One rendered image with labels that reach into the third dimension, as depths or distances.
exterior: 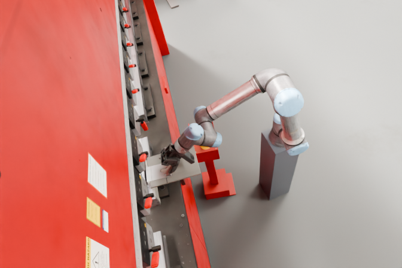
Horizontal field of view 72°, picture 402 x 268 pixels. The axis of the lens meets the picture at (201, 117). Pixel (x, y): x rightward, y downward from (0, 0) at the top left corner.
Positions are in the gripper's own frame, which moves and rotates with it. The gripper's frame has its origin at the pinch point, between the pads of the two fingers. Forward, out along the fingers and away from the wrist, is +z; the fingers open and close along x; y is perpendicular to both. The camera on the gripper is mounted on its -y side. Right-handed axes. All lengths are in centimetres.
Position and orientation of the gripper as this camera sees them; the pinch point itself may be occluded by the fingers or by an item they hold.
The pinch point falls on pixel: (166, 168)
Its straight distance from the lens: 148.1
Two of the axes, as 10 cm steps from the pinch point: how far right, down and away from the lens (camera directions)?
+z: -5.1, 6.0, 6.1
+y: -8.4, -2.1, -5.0
